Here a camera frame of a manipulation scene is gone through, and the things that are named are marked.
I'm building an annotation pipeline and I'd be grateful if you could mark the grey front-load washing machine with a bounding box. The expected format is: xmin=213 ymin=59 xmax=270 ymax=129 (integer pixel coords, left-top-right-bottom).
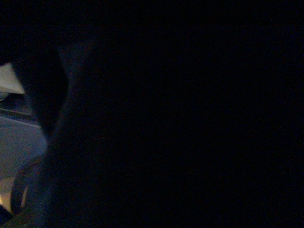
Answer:
xmin=0 ymin=95 xmax=48 ymax=181

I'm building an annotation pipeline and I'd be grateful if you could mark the grey knit garment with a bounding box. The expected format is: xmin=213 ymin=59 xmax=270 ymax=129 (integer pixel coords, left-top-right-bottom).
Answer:
xmin=9 ymin=42 xmax=304 ymax=228

